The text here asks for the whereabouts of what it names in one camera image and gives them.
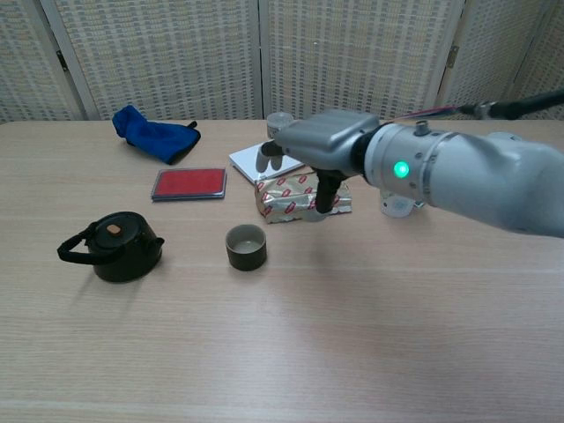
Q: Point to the gold red foil packet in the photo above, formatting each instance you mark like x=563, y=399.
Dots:
x=282, y=202

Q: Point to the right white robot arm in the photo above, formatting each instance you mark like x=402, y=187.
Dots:
x=484, y=176

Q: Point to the woven folding screen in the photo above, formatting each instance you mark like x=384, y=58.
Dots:
x=176, y=53

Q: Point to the white paper cup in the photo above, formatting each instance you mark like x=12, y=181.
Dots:
x=396, y=208

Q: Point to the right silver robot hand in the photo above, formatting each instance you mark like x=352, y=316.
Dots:
x=326, y=141

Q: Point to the blue cloth pouch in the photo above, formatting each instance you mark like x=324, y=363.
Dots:
x=150, y=136

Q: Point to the white flat plastic box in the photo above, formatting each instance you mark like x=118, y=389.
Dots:
x=244, y=165

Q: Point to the small round tin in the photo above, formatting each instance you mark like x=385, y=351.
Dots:
x=247, y=257

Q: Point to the red ink pad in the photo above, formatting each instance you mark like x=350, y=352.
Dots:
x=187, y=183

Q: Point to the small round patterned jar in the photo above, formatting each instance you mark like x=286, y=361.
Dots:
x=274, y=124

